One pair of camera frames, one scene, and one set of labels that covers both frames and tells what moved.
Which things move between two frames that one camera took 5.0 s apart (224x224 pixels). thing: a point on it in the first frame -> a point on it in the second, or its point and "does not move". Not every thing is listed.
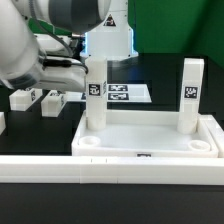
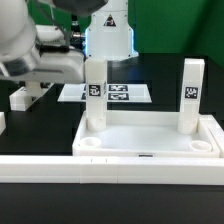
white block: (52, 104) -> (33, 89)
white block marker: (96, 92) does not move
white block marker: (190, 95) does not move
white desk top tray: (143, 133) does not move
